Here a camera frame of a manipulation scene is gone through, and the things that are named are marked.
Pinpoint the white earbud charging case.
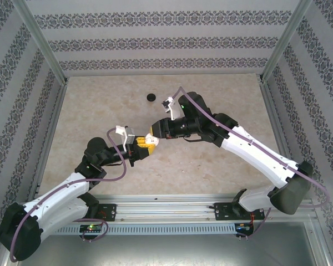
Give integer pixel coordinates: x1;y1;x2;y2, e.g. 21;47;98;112
144;132;160;147

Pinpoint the aluminium side rail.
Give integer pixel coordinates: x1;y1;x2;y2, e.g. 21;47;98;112
259;81;332;266
27;83;69;203

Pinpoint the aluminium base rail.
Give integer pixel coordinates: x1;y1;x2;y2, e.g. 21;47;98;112
80;195;316;222

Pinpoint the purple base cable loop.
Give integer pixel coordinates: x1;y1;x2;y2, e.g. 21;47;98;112
238;207;272;239
71;217;109;242

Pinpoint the grey slotted cable duct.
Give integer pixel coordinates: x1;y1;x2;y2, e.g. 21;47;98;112
48;222;255;237

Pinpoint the aluminium frame post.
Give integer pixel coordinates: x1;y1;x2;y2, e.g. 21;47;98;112
10;0;69;85
260;0;314;84

